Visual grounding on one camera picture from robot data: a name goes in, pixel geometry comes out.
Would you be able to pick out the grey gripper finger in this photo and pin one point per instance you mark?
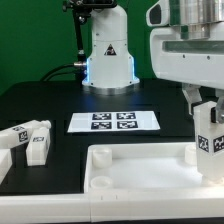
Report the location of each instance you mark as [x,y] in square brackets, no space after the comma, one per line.
[217,112]

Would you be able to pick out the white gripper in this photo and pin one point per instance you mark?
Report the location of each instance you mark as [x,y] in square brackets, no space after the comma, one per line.
[197,62]

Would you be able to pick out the white desk tabletop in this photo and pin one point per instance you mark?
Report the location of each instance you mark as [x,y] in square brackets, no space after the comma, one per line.
[145,166]

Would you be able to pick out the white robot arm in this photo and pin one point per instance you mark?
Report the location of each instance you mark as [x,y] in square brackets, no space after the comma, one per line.
[194,19]

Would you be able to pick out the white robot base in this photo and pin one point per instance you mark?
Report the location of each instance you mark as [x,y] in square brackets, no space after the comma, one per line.
[110,67]

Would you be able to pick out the white marker sheet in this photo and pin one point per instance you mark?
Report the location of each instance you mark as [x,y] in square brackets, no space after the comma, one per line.
[113,121]

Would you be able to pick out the white block left edge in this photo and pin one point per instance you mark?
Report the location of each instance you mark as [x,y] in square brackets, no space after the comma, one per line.
[5,163]

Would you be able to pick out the black camera stand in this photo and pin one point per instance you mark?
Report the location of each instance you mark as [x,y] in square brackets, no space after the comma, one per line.
[81,11]

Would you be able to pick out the white front rail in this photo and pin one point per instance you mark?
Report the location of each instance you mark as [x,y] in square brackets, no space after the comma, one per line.
[113,206]

